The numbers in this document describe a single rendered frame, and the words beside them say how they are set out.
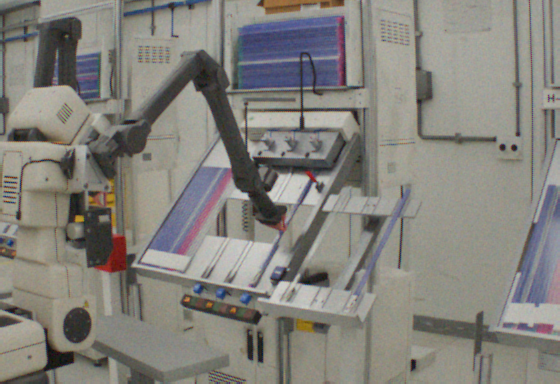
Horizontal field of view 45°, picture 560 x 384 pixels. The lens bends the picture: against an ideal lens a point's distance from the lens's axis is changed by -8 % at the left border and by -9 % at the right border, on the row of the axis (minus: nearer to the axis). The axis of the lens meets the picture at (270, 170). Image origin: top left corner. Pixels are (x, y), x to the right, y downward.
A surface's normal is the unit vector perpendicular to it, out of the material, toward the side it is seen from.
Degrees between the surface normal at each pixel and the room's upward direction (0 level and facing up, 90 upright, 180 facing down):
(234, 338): 90
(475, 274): 90
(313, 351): 90
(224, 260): 45
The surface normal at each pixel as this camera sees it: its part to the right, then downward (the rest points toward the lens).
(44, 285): -0.59, -0.07
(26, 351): 0.80, 0.04
